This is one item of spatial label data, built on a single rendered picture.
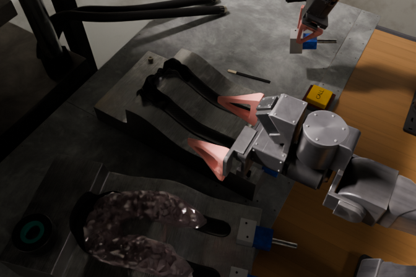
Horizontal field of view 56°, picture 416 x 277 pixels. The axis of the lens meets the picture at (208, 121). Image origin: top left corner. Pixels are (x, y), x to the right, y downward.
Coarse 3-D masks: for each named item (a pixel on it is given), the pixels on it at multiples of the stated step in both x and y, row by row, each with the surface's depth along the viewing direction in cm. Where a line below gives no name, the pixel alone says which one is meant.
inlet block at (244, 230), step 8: (240, 224) 86; (248, 224) 86; (240, 232) 85; (248, 232) 85; (256, 232) 86; (264, 232) 86; (272, 232) 86; (240, 240) 84; (248, 240) 84; (256, 240) 85; (264, 240) 85; (272, 240) 86; (280, 240) 86; (256, 248) 86; (264, 248) 85; (296, 248) 85
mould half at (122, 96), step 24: (144, 72) 116; (216, 72) 110; (120, 96) 110; (192, 96) 104; (264, 96) 107; (120, 120) 105; (144, 120) 97; (168, 120) 99; (216, 120) 103; (240, 120) 102; (168, 144) 100; (192, 168) 103; (240, 192) 98
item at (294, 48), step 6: (294, 30) 114; (294, 36) 112; (294, 42) 112; (306, 42) 112; (312, 42) 112; (318, 42) 113; (324, 42) 113; (330, 42) 112; (336, 42) 112; (294, 48) 114; (300, 48) 114; (306, 48) 114; (312, 48) 113
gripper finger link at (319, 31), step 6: (300, 24) 106; (306, 24) 105; (312, 24) 106; (300, 30) 108; (312, 30) 107; (318, 30) 106; (300, 36) 110; (306, 36) 110; (312, 36) 108; (300, 42) 112
